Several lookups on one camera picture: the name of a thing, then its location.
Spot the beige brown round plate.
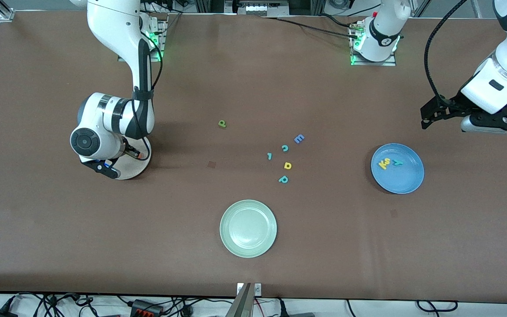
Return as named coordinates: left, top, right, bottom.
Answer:
left=113, top=134, right=152, bottom=180

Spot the blue round plate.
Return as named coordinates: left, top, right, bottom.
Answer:
left=371, top=143, right=425, bottom=195

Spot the orange black connector block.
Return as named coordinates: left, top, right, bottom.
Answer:
left=130, top=299, right=165, bottom=316

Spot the pale green round plate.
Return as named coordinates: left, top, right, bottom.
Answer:
left=220, top=199, right=278, bottom=258

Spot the silver power strip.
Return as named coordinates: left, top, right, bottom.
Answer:
left=236, top=0, right=290, bottom=17

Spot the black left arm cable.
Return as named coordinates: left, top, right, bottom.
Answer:
left=425, top=0, right=469, bottom=103

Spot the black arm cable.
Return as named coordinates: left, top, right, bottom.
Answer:
left=132, top=31, right=163, bottom=161
left=425, top=0, right=469, bottom=103

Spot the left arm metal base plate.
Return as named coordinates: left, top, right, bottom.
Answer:
left=350, top=20, right=397, bottom=67

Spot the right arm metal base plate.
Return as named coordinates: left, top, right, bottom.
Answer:
left=117, top=18, right=168, bottom=63

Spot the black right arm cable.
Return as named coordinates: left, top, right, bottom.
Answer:
left=132, top=31, right=163, bottom=161

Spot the thin black table cable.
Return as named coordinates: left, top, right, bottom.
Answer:
left=262, top=16, right=360, bottom=39

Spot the aluminium corner post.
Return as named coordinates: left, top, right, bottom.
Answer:
left=0, top=0, right=15, bottom=22

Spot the grey metal camera pole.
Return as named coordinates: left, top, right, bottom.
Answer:
left=225, top=283, right=254, bottom=317

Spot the white pole bracket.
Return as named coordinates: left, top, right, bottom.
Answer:
left=237, top=283, right=262, bottom=296

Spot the black looped floor cable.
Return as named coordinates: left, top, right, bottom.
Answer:
left=416, top=300, right=459, bottom=312

